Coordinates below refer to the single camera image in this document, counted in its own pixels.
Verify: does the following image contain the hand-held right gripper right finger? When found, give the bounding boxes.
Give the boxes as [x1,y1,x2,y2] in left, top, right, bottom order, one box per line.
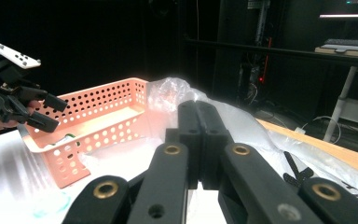
[197,100,235,190]

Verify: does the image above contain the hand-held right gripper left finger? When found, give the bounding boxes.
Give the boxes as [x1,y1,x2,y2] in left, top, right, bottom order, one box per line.
[165,100,202,190]

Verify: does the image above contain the white bottle with green band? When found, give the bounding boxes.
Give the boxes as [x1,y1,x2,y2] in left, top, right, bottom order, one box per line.
[48,133,82,147]

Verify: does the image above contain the clear printed plastic bag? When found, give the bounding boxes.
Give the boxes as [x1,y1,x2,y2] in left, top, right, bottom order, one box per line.
[77,77,358,224]

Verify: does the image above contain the pink plastic basket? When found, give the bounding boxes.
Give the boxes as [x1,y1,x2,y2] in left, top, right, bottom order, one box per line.
[21,77,150,189]

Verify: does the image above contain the white table cover sheet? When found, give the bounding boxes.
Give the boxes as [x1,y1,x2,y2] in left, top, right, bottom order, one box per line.
[0,129,220,224]

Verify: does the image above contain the dark computer tower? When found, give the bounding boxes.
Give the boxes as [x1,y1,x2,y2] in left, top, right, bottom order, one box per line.
[238,35,273,101]

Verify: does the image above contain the white-legged desk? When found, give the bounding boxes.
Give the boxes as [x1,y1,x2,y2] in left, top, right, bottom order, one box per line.
[314,46,358,143]

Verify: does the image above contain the dark keyboard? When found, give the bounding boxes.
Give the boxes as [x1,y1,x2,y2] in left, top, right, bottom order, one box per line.
[320,38,358,54]

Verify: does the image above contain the white cable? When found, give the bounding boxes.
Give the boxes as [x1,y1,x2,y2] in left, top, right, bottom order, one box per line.
[301,115,343,135]

